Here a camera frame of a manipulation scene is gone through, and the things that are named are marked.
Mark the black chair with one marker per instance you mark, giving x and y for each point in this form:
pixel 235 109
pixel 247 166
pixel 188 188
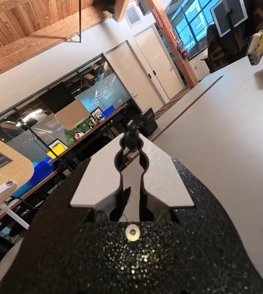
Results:
pixel 223 52

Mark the black wall panel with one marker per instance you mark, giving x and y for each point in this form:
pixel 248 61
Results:
pixel 55 96

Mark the red sign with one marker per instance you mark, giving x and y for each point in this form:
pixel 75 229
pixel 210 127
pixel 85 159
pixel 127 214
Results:
pixel 157 18
pixel 172 34

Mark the exterior window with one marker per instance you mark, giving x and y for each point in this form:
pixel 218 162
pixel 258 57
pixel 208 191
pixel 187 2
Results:
pixel 191 25

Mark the small yellow bin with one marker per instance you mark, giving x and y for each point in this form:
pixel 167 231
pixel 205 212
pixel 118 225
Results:
pixel 58 151

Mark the wooden stand board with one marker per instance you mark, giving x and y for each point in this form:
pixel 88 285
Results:
pixel 19 170

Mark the framed marker tag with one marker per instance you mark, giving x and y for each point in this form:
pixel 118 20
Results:
pixel 97 114
pixel 54 144

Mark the white double door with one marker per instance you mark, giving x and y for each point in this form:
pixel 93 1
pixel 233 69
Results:
pixel 161 59

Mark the black light stand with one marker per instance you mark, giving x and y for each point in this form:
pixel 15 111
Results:
pixel 37 135

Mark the fire extinguisher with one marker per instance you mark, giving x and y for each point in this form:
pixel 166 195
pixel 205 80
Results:
pixel 182 48

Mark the long brown-edged table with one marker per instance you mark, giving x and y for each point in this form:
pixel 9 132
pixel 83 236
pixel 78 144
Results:
pixel 99 131

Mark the computer monitor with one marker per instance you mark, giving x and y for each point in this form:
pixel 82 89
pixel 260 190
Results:
pixel 230 16

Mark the black hard case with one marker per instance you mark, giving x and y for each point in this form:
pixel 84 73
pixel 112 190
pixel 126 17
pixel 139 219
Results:
pixel 131 135
pixel 149 121

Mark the glass partition window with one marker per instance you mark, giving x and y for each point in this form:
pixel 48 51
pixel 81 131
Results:
pixel 110 87

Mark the blue storage bin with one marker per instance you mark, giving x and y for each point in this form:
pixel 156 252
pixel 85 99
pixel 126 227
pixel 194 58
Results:
pixel 42 170
pixel 22 190

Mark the wall vent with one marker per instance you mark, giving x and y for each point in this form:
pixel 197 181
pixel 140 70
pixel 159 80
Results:
pixel 133 15

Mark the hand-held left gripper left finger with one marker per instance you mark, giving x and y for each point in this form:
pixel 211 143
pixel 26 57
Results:
pixel 99 183

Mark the small blue bin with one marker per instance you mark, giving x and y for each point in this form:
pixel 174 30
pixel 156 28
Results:
pixel 108 111

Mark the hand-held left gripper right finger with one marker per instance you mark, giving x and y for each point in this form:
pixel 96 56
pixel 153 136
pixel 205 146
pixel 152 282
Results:
pixel 165 183

